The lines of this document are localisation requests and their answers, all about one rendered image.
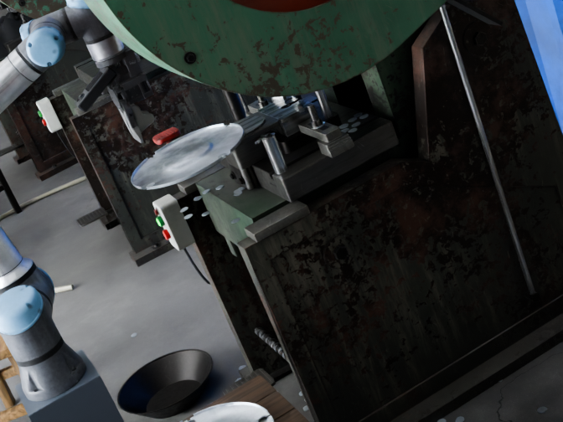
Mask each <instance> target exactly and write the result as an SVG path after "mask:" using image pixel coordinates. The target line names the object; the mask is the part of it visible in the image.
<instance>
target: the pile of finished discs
mask: <svg viewBox="0 0 563 422"><path fill-rule="evenodd" d="M190 419H191V420H189V421H187V420H186V421H184V422H275V421H274V419H273V418H272V416H271V415H270V414H269V413H268V411H267V409H265V408H264V407H262V406H260V405H258V404H253V403H248V402H232V403H226V404H218V405H215V406H212V407H209V408H207V409H203V410H201V411H199V412H197V413H195V414H194V417H192V418H190Z"/></svg>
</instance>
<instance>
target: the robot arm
mask: <svg viewBox="0 0 563 422"><path fill-rule="evenodd" d="M66 2H67V6H66V7H64V8H61V9H60V10H57V11H55V12H53V13H50V14H47V15H45V16H43V17H41V18H37V19H33V20H30V21H29V22H28V23H26V24H24V25H22V26H21V27H20V29H19V31H20V35H21V38H22V40H23V42H22V43H21V44H19V45H18V47H17V48H16V49H14V50H13V51H12V52H11V53H10V54H9V55H8V56H7V57H6V58H5V59H4V60H3V61H2V62H1V63H0V114H1V113H2V112H3V111H4V110H5V109H6V108H7V107H8V106H9V105H10V104H11V103H12V102H13V101H14V100H15V99H17V98H18V97H19V96H20V95H21V94H22V93H23V92H24V91H25V90H26V89H27V88H28V87H29V86H30V85H31V84H32V83H33V82H34V81H35V80H36V79H37V78H38V77H39V76H40V75H41V74H42V73H43V72H45V70H46V69H48V68H49V67H50V66H51V65H54V64H56V63H58V62H59V61H60V60H61V59H62V57H63V56H64V53H65V45H66V44H70V43H72V42H75V41H76V40H79V39H81V38H83V39H84V41H85V44H86V46H87V48H88V50H89V52H90V55H91V57H92V59H93V60H94V61H95V63H96V66H97V68H101V69H100V71H99V72H98V73H97V74H96V76H95V77H94V79H93V80H92V81H91V82H90V83H89V84H88V85H87V87H86V88H85V90H84V91H83V92H82V93H81V95H79V96H78V98H77V100H76V101H75V106H77V107H78V108H79V109H80V110H82V111H83V112H87V111H88V110H89V109H90V108H91V107H92V106H93V104H94V103H95V101H96V100H97V98H98V97H99V96H100V95H101V93H102V92H103V90H104V89H105V88H106V87H108V88H107V89H108V91H109V94H110V96H111V98H112V100H113V102H114V104H115V105H116V107H117V109H118V111H119V113H120V114H121V117H122V119H123V120H124V122H125V123H126V125H127V128H128V130H129V131H130V133H131V134H132V136H133V138H134V139H136V140H137V141H139V142H140V143H143V139H142V134H141V133H142V131H144V130H145V129H146V128H147V127H148V126H150V125H151V124H152V123H153V122H154V116H153V114H151V113H149V112H148V111H141V109H140V108H139V106H137V105H135V104H133V103H135V102H139V101H142V100H145V99H146V98H148V97H149V96H151V95H154V94H153V92H152V88H151V86H150V84H149V82H148V80H147V77H146V75H145V74H144V73H143V72H142V69H141V67H140V64H139V63H138V61H137V57H136V55H135V54H134V51H133V50H132V49H130V48H129V47H127V48H125V49H124V45H123V43H122V41H121V40H120V39H119V38H117V37H116V36H115V35H114V34H113V33H112V32H111V31H110V30H109V29H108V28H107V27H106V26H105V25H104V24H103V23H102V22H101V21H100V20H99V19H98V18H97V16H96V15H95V14H94V13H93V12H92V11H91V10H90V8H89V7H88V6H87V4H86V3H85V1H84V0H66ZM116 63H117V66H115V64H116ZM54 297H55V291H54V284H53V281H52V280H51V278H50V276H49V275H48V274H47V273H46V272H45V271H44V270H42V269H40V268H39V267H37V266H36V264H35V263H34V262H33V261H32V260H31V259H29V258H23V257H22V256H21V255H20V254H19V252H18V250H17V249H16V248H15V246H14V245H13V243H12V242H11V240H10V239H9V237H8V236H7V235H6V234H5V232H4V231H3V229H2V227H1V226H0V334H1V336H2V338H3V340H4V342H5V343H6V345H7V346H8V349H9V351H10V353H11V354H12V355H13V358H14V359H15V361H16V363H17V365H18V367H19V372H20V378H21V383H22V389H23V392H24V393H25V395H26V397H27V399H29V400H31V401H36V402H38V401H44V400H47V399H52V398H54V397H56V396H58V395H60V394H62V393H64V392H66V391H67V390H69V389H71V388H72V387H73V386H74V385H76V384H77V383H78V382H79V381H80V380H81V378H82V377H83V376H84V374H85V371H86V365H85V363H84V361H83V359H82V358H81V356H80V355H79V354H78V353H76V352H75V351H74V350H73V349H72V348H71V347H70V346H69V345H67V344H66V343H65V341H64V340H63V338H62V337H61V335H60V333H59V330H58V328H57V326H55V324H54V321H53V318H52V314H53V304H54Z"/></svg>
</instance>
